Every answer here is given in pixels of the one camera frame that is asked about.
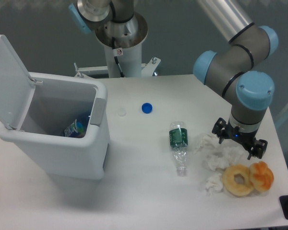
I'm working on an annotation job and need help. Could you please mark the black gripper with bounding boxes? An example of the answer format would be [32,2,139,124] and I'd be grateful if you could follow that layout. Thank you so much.
[212,117,268,160]

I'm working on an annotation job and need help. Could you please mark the white trash can lid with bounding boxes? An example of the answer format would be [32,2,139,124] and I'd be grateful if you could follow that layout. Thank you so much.
[0,34,36,130]

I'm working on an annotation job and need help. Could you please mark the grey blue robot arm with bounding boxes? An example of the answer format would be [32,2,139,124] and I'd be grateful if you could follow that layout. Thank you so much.
[69,0,278,158]

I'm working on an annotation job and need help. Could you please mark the blue bottle cap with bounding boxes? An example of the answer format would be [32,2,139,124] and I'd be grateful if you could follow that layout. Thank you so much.
[141,103,153,114]

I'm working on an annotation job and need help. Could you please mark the white bottle cap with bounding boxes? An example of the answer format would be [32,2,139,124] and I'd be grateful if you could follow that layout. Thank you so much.
[117,108,127,117]

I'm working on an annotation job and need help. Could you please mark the white plastic trash can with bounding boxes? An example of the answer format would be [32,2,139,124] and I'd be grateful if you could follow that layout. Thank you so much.
[0,72,110,180]

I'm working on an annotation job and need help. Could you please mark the middle crumpled white tissue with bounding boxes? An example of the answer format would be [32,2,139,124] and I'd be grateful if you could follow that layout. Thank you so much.
[203,146,245,171]

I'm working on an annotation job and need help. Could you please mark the crumpled white tissue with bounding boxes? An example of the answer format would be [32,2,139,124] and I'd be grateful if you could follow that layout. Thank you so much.
[202,172,224,196]
[193,133,219,154]
[203,146,245,171]

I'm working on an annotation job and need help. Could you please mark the upper crumpled white tissue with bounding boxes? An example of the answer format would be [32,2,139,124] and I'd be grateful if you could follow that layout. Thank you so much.
[193,133,219,154]

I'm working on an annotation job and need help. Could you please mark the orange twisted bread roll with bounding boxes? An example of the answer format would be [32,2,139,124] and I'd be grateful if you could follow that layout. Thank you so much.
[249,161,274,192]

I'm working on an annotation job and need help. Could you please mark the lower crumpled white tissue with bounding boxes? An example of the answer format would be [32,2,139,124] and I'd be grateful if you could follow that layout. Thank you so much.
[202,172,224,196]

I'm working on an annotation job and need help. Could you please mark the crushed clear plastic bottle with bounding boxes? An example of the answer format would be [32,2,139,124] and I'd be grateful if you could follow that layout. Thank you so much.
[168,121,189,177]

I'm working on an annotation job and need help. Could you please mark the blue snack packet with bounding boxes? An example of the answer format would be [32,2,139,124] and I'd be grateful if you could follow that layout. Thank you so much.
[61,112,90,138]

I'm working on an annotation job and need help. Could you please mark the ring doughnut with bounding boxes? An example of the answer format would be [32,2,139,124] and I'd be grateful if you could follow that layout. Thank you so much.
[222,164,254,196]

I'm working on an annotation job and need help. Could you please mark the black pedestal cable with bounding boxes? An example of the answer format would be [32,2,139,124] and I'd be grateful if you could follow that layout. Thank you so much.
[111,36,125,78]

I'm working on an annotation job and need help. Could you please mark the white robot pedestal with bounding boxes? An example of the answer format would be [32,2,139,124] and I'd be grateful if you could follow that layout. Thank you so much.
[95,12,148,75]

